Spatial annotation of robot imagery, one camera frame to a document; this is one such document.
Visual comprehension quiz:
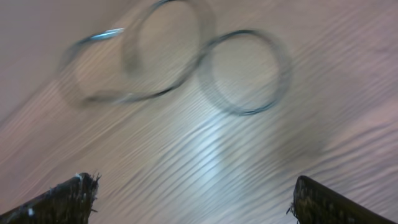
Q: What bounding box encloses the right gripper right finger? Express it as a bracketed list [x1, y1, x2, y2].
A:
[287, 175, 396, 224]

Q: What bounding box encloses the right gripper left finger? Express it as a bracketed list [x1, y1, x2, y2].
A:
[1, 172, 101, 224]

